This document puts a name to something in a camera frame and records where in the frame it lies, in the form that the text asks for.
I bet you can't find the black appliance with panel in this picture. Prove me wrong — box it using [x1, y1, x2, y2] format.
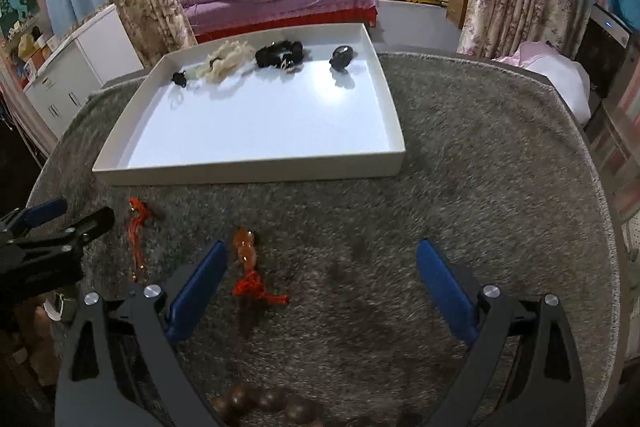
[575, 4, 634, 98]

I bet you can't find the white shallow tray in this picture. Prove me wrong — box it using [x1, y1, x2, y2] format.
[92, 24, 406, 185]

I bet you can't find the small black hair claw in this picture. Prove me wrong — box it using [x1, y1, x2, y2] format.
[171, 70, 188, 88]

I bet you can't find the white cabinet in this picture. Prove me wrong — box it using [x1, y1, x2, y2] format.
[26, 4, 143, 138]

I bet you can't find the black scrunchie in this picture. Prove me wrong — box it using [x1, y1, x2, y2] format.
[255, 40, 305, 72]

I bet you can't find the grey shaggy rug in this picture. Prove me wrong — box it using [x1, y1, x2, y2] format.
[30, 53, 626, 426]

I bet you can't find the teal cloth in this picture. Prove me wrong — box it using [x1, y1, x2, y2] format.
[608, 0, 640, 30]

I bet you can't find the white and pink bag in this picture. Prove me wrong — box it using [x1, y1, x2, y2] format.
[495, 41, 591, 126]

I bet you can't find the brown wooden bead bracelet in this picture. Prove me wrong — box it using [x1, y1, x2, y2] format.
[209, 385, 321, 427]

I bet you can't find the cream scrunchie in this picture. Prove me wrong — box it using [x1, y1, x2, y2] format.
[196, 40, 256, 83]

